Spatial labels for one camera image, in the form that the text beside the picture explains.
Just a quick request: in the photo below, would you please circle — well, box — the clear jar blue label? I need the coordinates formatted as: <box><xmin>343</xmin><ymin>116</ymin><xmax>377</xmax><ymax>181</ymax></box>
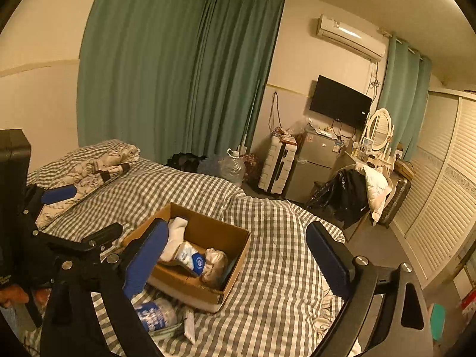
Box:
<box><xmin>135</xmin><ymin>298</ymin><xmax>178</xmax><ymax>333</ymax></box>

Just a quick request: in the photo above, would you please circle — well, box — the white cream tube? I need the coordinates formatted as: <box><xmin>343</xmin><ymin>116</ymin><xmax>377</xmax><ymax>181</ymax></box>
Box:
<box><xmin>183</xmin><ymin>306</ymin><xmax>196</xmax><ymax>345</ymax></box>

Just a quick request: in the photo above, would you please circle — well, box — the floral folded blanket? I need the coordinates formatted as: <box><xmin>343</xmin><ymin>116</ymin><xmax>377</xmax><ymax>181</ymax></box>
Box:
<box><xmin>34</xmin><ymin>140</ymin><xmax>140</xmax><ymax>230</ymax></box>

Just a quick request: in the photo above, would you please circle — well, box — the white blue packet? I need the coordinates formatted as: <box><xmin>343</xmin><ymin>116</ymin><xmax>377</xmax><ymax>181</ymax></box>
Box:
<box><xmin>173</xmin><ymin>241</ymin><xmax>206</xmax><ymax>276</ymax></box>

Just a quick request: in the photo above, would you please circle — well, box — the white socks bundle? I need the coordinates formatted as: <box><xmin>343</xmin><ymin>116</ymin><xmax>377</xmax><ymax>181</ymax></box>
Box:
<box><xmin>159</xmin><ymin>217</ymin><xmax>188</xmax><ymax>263</ymax></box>

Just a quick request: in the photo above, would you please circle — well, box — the brown cardboard box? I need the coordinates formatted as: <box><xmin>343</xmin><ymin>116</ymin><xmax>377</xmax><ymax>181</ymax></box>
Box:
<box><xmin>123</xmin><ymin>203</ymin><xmax>251</xmax><ymax>314</ymax></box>

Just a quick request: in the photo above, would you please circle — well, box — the black jacket on chair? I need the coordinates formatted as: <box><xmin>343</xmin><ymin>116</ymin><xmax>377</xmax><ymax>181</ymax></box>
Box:
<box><xmin>304</xmin><ymin>168</ymin><xmax>369</xmax><ymax>230</ymax></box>

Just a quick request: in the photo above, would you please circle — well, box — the silvery foil pouch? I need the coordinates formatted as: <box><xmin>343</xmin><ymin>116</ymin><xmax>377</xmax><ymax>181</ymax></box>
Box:
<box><xmin>200</xmin><ymin>248</ymin><xmax>228</xmax><ymax>289</ymax></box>

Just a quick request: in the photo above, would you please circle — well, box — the white puffy coat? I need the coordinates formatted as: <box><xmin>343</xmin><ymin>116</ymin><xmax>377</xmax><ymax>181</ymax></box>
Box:
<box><xmin>363</xmin><ymin>165</ymin><xmax>393</xmax><ymax>225</ymax></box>

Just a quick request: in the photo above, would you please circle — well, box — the dark suitcase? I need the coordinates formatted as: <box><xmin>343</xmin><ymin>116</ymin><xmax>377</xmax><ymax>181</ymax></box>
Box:
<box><xmin>378</xmin><ymin>174</ymin><xmax>411</xmax><ymax>228</ymax></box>

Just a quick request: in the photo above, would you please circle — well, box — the black bag by bed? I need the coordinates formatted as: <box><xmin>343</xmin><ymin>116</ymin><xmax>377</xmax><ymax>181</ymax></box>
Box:
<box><xmin>166</xmin><ymin>152</ymin><xmax>206</xmax><ymax>173</ymax></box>

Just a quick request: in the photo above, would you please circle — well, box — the white louvered wardrobe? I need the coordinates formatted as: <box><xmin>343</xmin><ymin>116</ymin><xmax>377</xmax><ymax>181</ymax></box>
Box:
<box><xmin>391</xmin><ymin>89</ymin><xmax>475</xmax><ymax>289</ymax></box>

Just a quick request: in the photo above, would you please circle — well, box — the silver mini fridge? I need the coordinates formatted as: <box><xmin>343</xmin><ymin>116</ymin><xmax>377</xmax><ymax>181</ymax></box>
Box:
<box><xmin>285</xmin><ymin>131</ymin><xmax>340</xmax><ymax>204</ymax></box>

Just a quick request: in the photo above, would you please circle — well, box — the white suitcase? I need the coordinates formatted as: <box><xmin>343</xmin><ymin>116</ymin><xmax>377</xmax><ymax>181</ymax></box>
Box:
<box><xmin>258</xmin><ymin>135</ymin><xmax>298</xmax><ymax>195</ymax></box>

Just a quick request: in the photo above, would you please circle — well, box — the large clear water jug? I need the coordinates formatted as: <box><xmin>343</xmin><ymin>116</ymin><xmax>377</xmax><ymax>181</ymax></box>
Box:
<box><xmin>219</xmin><ymin>148</ymin><xmax>246</xmax><ymax>187</ymax></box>

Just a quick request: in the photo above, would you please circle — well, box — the white oval vanity mirror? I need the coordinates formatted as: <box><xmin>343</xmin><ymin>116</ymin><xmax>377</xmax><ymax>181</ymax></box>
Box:
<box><xmin>361</xmin><ymin>108</ymin><xmax>394</xmax><ymax>151</ymax></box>

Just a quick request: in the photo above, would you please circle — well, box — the large green curtain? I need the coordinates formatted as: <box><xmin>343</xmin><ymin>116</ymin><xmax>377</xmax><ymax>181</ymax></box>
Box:
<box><xmin>77</xmin><ymin>0</ymin><xmax>286</xmax><ymax>163</ymax></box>

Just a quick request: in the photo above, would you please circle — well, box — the green window curtain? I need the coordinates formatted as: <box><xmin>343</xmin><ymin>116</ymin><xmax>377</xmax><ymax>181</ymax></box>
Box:
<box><xmin>378</xmin><ymin>36</ymin><xmax>433</xmax><ymax>161</ymax></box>

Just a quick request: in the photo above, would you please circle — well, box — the white air conditioner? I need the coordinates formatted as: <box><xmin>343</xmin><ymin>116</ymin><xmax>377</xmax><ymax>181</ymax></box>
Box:
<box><xmin>316</xmin><ymin>15</ymin><xmax>386</xmax><ymax>62</ymax></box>

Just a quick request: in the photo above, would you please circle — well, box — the black wall television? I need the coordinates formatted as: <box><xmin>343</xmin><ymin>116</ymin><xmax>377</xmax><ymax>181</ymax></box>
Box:
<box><xmin>310</xmin><ymin>75</ymin><xmax>372</xmax><ymax>131</ymax></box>

